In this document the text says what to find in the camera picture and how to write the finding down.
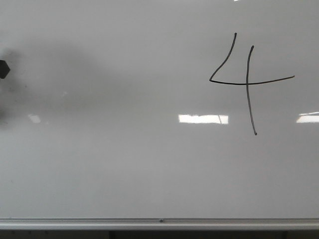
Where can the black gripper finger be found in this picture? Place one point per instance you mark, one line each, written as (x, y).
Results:
(4, 69)

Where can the white whiteboard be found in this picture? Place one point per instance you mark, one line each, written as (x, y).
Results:
(159, 108)

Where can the aluminium whiteboard tray rail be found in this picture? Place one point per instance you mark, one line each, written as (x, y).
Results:
(161, 224)

